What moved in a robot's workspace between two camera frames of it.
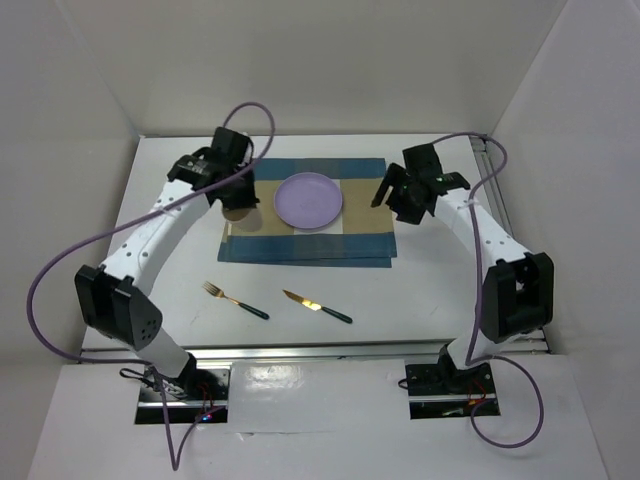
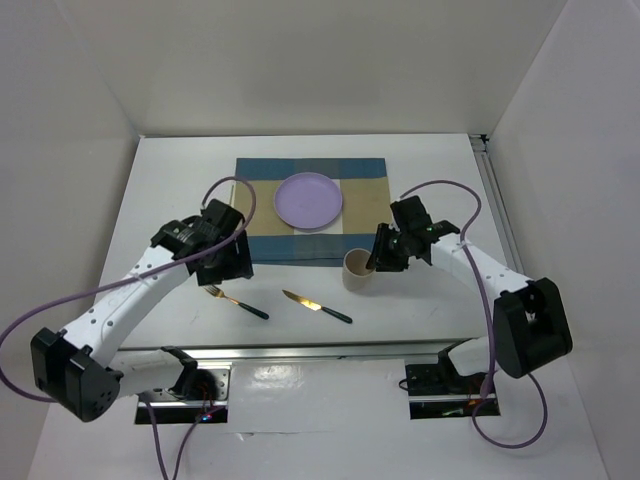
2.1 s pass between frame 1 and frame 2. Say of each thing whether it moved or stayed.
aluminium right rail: stayed
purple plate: stayed
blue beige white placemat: stayed
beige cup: moved
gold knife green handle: stayed
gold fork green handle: stayed
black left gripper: moved
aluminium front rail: stayed
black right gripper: moved
